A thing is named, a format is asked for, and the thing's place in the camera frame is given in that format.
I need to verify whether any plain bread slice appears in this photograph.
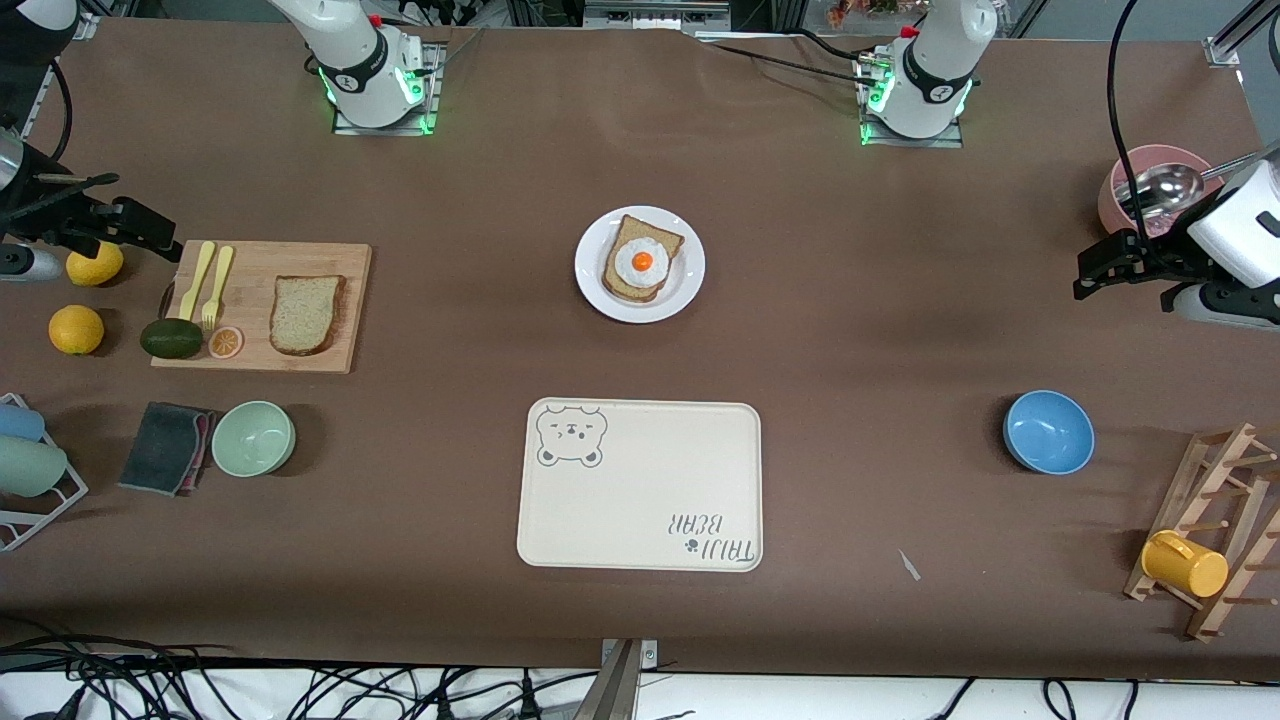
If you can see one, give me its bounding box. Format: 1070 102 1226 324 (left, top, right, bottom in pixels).
268 275 348 357

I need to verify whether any round white plate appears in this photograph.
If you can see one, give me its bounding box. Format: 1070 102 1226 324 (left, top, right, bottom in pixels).
574 205 707 324

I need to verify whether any yellow lemon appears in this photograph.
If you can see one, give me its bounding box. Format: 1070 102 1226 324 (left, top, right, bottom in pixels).
48 304 106 357
65 240 126 288

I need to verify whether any pink bowl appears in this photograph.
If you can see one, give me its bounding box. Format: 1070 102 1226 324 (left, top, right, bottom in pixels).
1097 144 1233 241

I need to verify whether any yellow plastic knife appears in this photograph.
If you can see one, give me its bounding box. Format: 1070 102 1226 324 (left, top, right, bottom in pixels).
178 241 217 323

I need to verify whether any metal scoop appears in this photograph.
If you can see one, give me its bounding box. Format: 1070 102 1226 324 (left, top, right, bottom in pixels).
1113 150 1263 219

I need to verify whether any yellow plastic fork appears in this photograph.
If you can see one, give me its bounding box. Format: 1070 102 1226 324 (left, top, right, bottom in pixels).
201 245 236 333

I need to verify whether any dark green avocado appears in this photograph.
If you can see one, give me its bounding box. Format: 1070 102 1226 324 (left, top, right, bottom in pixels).
139 317 205 361

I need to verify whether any bamboo cutting board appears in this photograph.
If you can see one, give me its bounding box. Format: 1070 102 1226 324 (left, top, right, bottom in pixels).
150 240 373 375

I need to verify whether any blue bowl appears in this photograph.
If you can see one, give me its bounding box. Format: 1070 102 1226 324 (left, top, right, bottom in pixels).
1002 389 1096 476

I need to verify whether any aluminium profile corner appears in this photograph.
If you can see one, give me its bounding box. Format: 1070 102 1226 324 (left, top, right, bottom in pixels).
30 12 101 111
1205 0 1280 67

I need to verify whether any folded grey pink cloth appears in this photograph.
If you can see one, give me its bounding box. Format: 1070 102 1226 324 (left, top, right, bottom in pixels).
117 401 218 498

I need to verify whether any light blue cup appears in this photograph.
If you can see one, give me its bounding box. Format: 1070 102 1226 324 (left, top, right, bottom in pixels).
0 402 47 443

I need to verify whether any mint green bowl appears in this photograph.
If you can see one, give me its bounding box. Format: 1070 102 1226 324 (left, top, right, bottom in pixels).
211 400 297 478

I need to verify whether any wooden peg cup rack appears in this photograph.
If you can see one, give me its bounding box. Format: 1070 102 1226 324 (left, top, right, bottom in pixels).
1123 422 1280 643

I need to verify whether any pale green cup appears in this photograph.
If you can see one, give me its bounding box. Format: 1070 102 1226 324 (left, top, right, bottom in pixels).
0 435 69 498

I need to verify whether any yellow mug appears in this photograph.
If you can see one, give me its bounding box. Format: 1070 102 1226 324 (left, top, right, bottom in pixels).
1140 530 1230 599

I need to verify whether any bread slice under egg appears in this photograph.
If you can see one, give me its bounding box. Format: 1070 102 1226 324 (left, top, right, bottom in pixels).
602 213 687 304

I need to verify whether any fried egg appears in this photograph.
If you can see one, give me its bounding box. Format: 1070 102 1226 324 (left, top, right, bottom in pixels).
613 236 672 289

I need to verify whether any cream tray with bear print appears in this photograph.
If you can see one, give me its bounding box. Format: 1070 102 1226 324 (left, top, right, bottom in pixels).
516 398 764 574

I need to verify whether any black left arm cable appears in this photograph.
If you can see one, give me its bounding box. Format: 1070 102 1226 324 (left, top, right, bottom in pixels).
1106 0 1159 253

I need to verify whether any white wire rack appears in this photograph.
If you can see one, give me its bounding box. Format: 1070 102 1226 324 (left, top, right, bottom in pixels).
0 392 90 553

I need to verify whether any black base cable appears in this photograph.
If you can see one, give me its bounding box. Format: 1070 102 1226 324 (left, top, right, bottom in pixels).
698 30 886 86

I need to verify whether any black cable bundle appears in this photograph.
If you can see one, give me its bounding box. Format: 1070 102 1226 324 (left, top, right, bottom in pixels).
0 620 596 720

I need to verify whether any metal table bracket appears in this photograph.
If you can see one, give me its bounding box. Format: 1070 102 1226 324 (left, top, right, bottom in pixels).
595 638 659 720

